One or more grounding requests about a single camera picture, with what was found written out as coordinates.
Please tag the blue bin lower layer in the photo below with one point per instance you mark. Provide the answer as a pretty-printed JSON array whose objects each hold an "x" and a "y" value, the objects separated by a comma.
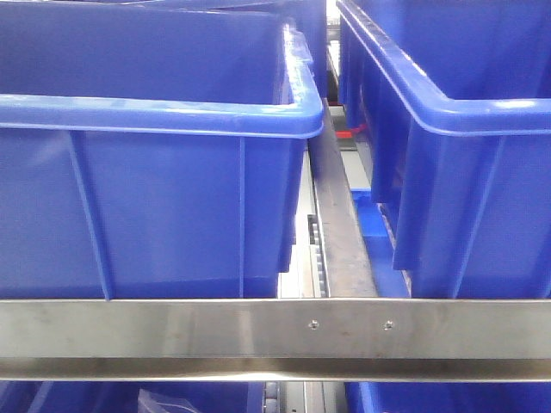
[{"x": 448, "y": 397}]

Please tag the blue bin lower left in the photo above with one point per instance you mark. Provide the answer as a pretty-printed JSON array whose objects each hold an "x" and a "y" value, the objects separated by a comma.
[{"x": 91, "y": 396}]

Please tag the blue plastic bin left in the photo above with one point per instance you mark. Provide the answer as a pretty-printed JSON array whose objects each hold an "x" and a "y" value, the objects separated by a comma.
[{"x": 148, "y": 152}]

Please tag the blue plastic bin right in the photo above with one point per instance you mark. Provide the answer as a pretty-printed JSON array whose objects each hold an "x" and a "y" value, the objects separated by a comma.
[{"x": 453, "y": 98}]

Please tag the stainless steel shelf rack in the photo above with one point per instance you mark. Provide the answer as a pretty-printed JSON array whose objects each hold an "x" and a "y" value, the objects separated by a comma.
[{"x": 366, "y": 338}]

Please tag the blue plastic bin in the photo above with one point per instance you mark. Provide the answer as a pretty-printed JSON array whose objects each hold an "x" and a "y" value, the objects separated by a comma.
[
  {"x": 148, "y": 152},
  {"x": 453, "y": 98}
]

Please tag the clear plastic bag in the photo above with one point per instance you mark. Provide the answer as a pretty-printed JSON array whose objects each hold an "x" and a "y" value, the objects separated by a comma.
[{"x": 150, "y": 400}]

